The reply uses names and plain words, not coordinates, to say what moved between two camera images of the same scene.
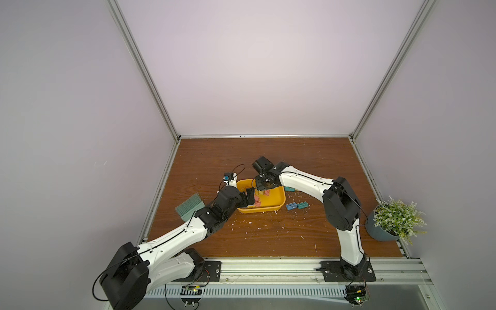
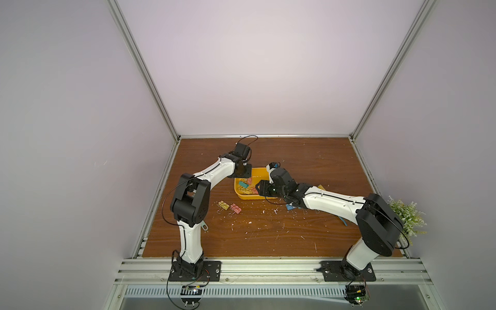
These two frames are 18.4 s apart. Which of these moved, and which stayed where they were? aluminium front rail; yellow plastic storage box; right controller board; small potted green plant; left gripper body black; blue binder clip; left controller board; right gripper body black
Moved: yellow plastic storage box; right gripper body black; left gripper body black
Stayed: aluminium front rail; right controller board; left controller board; blue binder clip; small potted green plant
